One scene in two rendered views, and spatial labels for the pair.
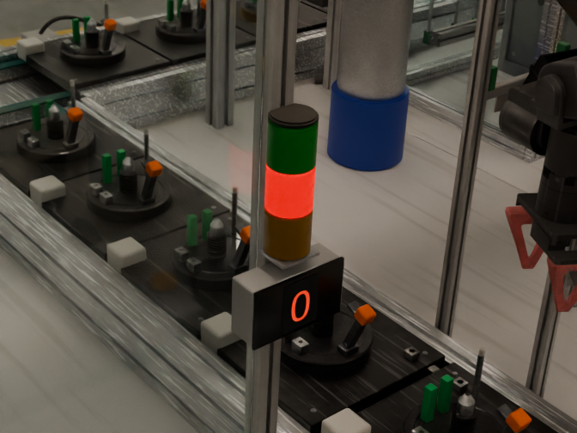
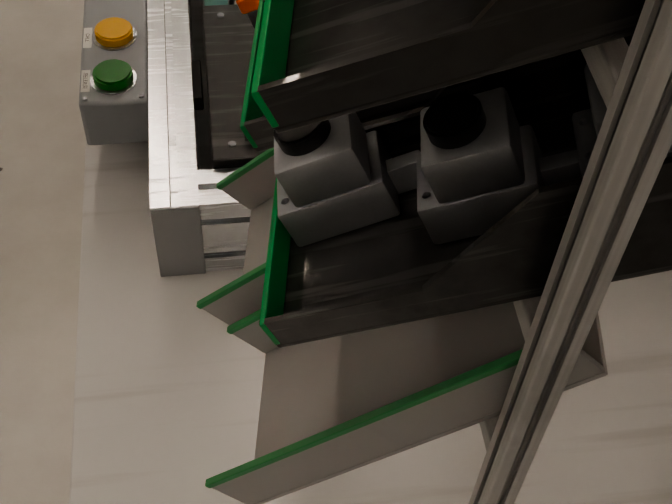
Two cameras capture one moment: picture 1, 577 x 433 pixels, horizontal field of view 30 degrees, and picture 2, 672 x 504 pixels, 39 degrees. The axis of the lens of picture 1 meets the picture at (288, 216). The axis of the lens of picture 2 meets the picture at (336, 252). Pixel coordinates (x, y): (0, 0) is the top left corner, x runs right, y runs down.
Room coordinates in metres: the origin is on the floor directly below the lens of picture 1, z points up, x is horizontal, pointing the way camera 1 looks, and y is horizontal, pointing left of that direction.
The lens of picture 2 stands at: (1.41, -0.87, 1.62)
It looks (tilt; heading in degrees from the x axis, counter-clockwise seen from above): 51 degrees down; 120
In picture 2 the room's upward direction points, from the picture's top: 4 degrees clockwise
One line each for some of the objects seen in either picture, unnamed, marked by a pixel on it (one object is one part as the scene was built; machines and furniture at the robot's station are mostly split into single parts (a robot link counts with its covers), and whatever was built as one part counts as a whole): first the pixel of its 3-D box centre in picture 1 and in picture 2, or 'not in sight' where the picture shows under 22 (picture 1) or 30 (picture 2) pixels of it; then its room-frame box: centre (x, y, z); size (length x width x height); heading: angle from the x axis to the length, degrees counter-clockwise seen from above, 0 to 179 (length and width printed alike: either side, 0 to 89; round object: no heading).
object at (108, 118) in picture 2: not in sight; (118, 57); (0.78, -0.30, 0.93); 0.21 x 0.07 x 0.06; 131
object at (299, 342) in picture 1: (322, 318); not in sight; (1.19, -0.05, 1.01); 0.24 x 0.24 x 0.13; 41
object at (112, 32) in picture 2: not in sight; (114, 35); (0.78, -0.30, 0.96); 0.04 x 0.04 x 0.02
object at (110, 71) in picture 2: not in sight; (113, 78); (0.82, -0.35, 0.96); 0.04 x 0.04 x 0.02
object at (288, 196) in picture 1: (289, 186); not in sight; (0.96, 0.00, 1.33); 0.05 x 0.05 x 0.05
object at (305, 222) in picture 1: (287, 228); not in sight; (0.96, 0.00, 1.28); 0.05 x 0.05 x 0.05
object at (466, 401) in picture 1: (465, 402); not in sight; (1.00, -0.22, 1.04); 0.02 x 0.02 x 0.03
